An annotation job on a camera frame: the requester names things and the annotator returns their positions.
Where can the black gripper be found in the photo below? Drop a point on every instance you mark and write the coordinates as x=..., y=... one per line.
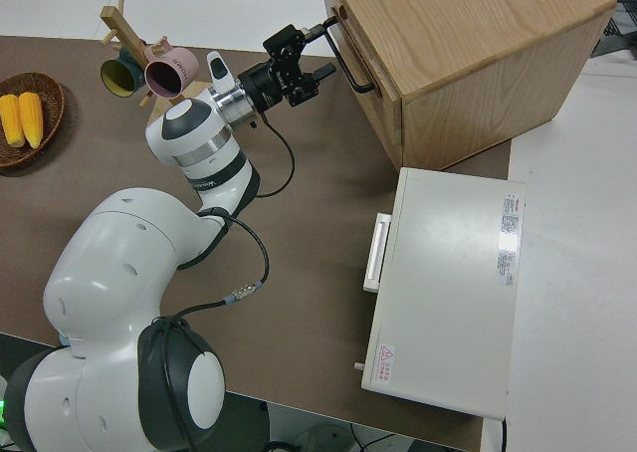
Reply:
x=281, y=81

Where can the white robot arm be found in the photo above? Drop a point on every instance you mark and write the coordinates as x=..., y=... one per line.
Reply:
x=124, y=253

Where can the light wooden drawer cabinet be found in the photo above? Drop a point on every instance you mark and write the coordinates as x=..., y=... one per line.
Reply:
x=473, y=49

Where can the pink mug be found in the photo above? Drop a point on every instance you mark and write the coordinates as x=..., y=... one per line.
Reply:
x=174, y=66

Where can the brown table mat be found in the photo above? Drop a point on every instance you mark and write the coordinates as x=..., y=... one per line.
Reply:
x=323, y=198

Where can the wooden mug tree stand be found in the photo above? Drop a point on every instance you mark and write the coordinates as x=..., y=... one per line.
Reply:
x=119, y=26

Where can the dark green mug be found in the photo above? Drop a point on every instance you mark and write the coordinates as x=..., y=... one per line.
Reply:
x=117, y=76

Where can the white toaster oven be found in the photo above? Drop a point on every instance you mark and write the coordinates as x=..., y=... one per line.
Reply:
x=448, y=283

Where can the brown wicker basket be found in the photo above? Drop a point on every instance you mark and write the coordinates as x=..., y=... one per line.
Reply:
x=52, y=98

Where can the yellow corn cob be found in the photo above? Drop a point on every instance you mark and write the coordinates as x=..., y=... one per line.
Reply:
x=11, y=121
x=32, y=118

